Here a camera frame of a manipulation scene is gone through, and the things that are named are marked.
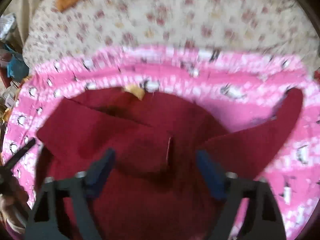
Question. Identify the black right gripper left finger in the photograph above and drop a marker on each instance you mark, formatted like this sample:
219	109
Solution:
43	222

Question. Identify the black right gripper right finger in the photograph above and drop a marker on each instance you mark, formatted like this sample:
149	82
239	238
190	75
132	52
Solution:
262	218

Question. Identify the dark red small garment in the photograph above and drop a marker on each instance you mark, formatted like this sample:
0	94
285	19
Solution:
155	190

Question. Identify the blue plastic bag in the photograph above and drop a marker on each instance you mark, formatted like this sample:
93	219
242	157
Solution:
17	69

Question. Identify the pink penguin print blanket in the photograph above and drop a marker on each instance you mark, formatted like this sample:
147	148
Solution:
239	89

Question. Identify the floral beige bed sheet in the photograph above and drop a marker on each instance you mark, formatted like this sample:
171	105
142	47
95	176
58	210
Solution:
264	26

